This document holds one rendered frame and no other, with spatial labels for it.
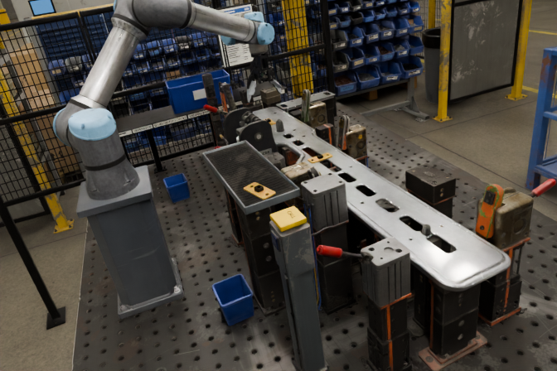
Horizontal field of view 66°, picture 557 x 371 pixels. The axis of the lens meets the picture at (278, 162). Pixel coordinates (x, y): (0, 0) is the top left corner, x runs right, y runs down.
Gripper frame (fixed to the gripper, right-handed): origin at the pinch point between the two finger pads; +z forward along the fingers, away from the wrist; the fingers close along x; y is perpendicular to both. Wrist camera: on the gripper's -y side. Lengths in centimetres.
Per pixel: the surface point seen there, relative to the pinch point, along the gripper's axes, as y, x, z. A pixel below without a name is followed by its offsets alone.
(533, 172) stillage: 0, 179, 97
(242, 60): -54, 10, -5
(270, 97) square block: -23.3, 11.6, 8.1
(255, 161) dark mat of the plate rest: 66, -29, -5
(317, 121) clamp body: 8.0, 20.3, 14.0
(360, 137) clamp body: 43.5, 19.3, 9.8
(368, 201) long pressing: 80, -3, 11
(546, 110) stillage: 1, 181, 54
